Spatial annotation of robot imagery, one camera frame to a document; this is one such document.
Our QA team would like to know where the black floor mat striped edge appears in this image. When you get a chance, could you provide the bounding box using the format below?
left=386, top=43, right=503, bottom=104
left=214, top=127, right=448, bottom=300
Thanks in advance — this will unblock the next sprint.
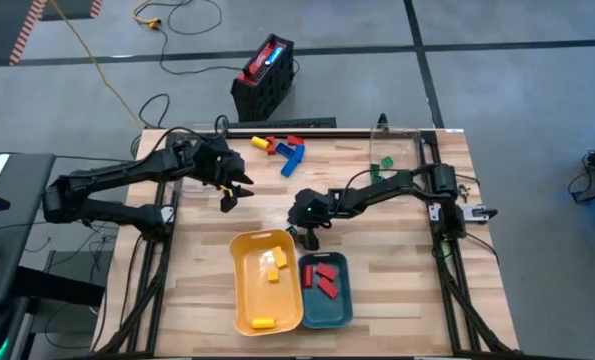
left=0, top=0, right=48, bottom=67
left=39, top=0, right=103, bottom=21

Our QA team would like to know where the black desk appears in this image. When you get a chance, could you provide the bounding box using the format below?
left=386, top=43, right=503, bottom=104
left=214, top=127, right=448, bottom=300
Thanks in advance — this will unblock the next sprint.
left=0, top=152, right=106, bottom=309

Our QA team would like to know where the yellow floor cord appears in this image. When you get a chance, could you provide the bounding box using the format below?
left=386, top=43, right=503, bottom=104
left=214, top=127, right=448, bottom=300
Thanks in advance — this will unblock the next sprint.
left=49, top=0, right=146, bottom=129

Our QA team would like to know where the black floor cable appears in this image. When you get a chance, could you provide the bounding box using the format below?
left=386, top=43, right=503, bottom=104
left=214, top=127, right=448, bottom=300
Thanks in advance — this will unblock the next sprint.
left=157, top=27, right=246, bottom=77
left=165, top=0, right=224, bottom=37
left=137, top=92, right=172, bottom=130

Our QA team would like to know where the black keyboard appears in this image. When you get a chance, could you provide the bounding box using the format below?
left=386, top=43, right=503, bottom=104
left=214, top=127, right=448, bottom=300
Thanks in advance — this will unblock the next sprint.
left=228, top=117, right=338, bottom=130

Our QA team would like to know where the yellow-orange plastic bin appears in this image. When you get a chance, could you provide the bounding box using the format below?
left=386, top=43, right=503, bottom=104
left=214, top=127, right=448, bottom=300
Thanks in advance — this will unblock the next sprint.
left=229, top=228, right=306, bottom=337

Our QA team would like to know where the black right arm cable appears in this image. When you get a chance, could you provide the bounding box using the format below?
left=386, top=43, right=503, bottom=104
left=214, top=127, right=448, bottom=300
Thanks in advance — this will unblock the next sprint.
left=341, top=167, right=428, bottom=201

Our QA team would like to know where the black aluminium table frame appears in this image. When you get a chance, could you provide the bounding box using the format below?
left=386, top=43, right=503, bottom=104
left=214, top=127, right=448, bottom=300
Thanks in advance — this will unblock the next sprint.
left=91, top=127, right=518, bottom=360

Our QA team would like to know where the red power unit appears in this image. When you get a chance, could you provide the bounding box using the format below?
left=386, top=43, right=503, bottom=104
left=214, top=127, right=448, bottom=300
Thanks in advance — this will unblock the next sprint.
left=235, top=39, right=289, bottom=85

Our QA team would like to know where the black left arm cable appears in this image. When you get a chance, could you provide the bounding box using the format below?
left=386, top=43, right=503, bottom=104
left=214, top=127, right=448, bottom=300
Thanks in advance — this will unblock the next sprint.
left=134, top=127, right=218, bottom=161

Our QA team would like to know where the black plastic crate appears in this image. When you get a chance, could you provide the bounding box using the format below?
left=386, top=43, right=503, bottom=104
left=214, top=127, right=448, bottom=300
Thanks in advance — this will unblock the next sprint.
left=230, top=32, right=297, bottom=123

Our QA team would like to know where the dark teal plastic bin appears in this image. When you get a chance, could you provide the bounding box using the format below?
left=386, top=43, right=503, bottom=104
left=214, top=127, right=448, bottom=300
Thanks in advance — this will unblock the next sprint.
left=296, top=251, right=355, bottom=330

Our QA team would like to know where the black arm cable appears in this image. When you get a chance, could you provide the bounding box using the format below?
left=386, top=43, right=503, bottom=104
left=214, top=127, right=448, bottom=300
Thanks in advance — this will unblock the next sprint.
left=341, top=167, right=428, bottom=201
left=134, top=127, right=218, bottom=161

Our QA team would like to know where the yellow cable plug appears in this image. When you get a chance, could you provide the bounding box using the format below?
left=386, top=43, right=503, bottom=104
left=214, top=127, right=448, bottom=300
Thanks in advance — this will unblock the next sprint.
left=132, top=0, right=164, bottom=30

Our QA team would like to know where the long blue block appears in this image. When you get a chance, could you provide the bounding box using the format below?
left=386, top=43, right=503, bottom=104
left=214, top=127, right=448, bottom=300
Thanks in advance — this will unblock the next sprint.
left=280, top=155, right=302, bottom=179

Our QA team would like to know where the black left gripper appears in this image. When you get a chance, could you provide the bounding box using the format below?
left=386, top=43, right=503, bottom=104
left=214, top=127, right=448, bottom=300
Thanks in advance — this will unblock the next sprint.
left=191, top=135, right=255, bottom=214

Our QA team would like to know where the grey metal bracket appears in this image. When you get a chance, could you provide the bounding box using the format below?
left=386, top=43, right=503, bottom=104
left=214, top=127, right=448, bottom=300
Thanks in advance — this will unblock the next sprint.
left=428, top=202, right=499, bottom=224

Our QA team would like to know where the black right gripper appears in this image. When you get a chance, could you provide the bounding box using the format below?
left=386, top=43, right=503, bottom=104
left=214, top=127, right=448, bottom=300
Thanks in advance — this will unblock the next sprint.
left=286, top=188, right=334, bottom=252

